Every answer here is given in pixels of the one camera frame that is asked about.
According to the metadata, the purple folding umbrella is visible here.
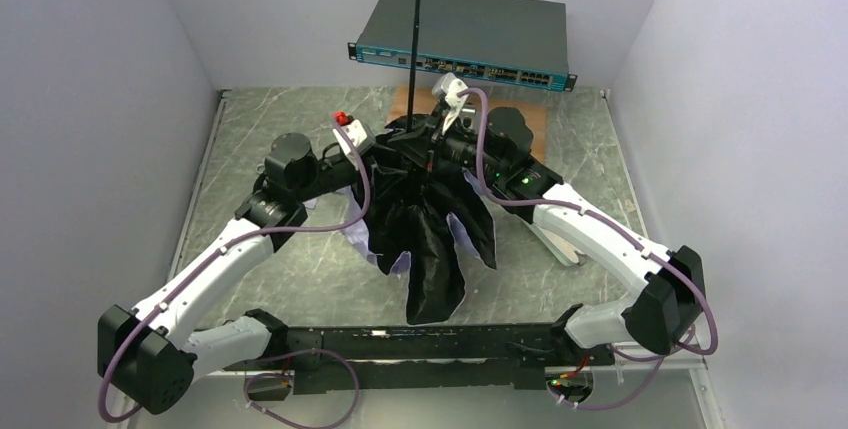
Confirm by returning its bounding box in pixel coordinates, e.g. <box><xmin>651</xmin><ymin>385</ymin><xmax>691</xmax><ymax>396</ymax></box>
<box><xmin>337</xmin><ymin>0</ymin><xmax>498</xmax><ymax>327</ymax></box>

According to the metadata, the mint green umbrella case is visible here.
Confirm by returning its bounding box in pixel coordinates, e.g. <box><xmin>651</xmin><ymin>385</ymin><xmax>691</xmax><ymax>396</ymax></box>
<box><xmin>526</xmin><ymin>223</ymin><xmax>587</xmax><ymax>267</ymax></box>

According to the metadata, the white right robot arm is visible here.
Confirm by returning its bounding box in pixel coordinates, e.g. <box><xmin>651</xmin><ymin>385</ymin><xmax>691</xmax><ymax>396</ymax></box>
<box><xmin>385</xmin><ymin>107</ymin><xmax>716</xmax><ymax>358</ymax></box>

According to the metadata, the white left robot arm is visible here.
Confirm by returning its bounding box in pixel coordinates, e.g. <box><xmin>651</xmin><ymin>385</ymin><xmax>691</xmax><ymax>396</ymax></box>
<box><xmin>96</xmin><ymin>126</ymin><xmax>375</xmax><ymax>423</ymax></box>

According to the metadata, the wooden base board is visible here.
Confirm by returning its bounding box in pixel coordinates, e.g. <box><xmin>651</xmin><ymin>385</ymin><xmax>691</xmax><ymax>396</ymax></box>
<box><xmin>383</xmin><ymin>86</ymin><xmax>548</xmax><ymax>162</ymax></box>

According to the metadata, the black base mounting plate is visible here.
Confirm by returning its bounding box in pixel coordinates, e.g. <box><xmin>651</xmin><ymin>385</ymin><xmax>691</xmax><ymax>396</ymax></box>
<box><xmin>227</xmin><ymin>323</ymin><xmax>615</xmax><ymax>395</ymax></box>

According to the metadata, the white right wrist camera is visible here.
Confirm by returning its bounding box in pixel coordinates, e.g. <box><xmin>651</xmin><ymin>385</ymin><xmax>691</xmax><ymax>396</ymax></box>
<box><xmin>431</xmin><ymin>72</ymin><xmax>469</xmax><ymax>134</ymax></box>

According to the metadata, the grey network switch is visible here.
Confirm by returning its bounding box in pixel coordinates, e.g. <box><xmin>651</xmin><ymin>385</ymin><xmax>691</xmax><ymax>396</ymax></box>
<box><xmin>348</xmin><ymin>0</ymin><xmax>577</xmax><ymax>92</ymax></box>

